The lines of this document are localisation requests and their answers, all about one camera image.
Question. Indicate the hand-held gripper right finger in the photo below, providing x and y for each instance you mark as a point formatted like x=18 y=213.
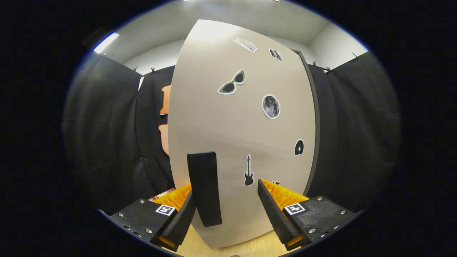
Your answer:
x=275 y=214

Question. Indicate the long ceiling light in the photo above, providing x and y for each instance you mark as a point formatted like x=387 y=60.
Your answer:
x=106 y=43

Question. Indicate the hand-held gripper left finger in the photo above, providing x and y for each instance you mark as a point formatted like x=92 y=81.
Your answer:
x=184 y=221

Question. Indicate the beige shoe cabinet door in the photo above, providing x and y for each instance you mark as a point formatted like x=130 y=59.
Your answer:
x=221 y=125

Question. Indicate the black backdrop cloth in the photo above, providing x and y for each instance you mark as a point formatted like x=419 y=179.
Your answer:
x=107 y=142

